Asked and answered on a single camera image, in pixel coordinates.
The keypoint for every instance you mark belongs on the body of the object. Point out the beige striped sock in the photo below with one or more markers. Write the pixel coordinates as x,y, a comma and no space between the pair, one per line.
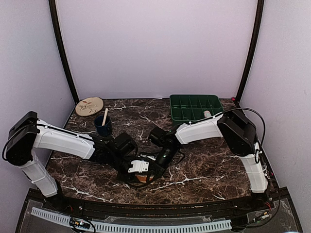
144,178

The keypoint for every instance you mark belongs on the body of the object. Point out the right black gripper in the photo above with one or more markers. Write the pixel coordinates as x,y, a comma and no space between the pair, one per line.
156,167

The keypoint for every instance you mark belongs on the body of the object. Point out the black front rail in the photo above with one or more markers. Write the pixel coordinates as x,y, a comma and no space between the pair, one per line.
98,209

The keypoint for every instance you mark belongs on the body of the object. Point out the green compartment tray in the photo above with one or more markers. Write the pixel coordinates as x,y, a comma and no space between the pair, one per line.
185,108

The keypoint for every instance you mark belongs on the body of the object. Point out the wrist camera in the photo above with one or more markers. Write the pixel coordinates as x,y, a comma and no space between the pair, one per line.
157,136
125,144

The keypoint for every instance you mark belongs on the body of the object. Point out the pink patterned sock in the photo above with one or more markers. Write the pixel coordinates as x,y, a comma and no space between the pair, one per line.
207,114

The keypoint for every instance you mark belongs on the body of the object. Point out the wooden stick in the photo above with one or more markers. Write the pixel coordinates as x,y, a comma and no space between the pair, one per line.
105,116

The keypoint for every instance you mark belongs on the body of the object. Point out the dark blue mug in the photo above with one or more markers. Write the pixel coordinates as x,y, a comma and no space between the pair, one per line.
103,130

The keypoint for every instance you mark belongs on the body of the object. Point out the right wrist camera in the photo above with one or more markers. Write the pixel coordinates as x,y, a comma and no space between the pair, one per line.
157,136

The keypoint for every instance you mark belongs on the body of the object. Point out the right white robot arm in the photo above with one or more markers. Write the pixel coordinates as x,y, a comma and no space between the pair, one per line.
233,126

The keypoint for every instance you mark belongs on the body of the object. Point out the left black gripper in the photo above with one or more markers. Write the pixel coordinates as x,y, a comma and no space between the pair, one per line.
132,177

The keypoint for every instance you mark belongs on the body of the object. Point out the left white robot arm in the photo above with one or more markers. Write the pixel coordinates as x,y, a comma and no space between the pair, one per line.
31,133

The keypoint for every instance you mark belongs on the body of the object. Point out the left black frame post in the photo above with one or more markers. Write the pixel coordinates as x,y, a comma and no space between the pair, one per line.
61,50

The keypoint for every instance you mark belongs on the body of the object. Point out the white slotted cable duct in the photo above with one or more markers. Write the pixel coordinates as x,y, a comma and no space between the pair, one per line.
115,224

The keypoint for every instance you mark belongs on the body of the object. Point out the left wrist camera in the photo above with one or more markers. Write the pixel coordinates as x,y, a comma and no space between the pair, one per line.
125,144

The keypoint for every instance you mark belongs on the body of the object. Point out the round beige embroidered coaster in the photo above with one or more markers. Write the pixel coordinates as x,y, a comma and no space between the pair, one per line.
89,106

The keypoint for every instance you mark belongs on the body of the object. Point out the black frame post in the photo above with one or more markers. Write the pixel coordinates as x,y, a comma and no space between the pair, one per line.
252,48
61,50

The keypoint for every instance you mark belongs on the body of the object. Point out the right black frame post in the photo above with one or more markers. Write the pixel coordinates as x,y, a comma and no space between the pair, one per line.
252,48

